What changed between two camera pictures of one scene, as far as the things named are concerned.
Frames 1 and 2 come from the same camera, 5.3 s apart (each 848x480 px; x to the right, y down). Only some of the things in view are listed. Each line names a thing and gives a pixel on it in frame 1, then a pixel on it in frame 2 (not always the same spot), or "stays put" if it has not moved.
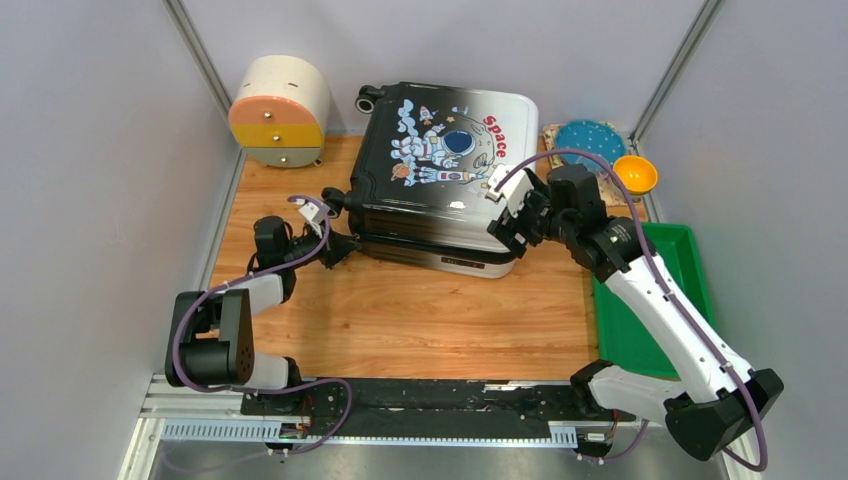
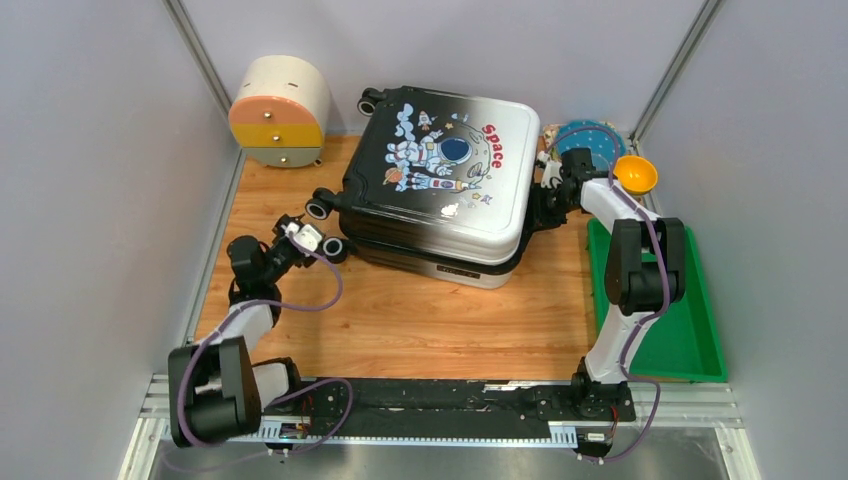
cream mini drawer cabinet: [280, 115] stays put
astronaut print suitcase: [421, 165] stays put
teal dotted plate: [591, 137] stays put
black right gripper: [505, 225] -> [541, 219]
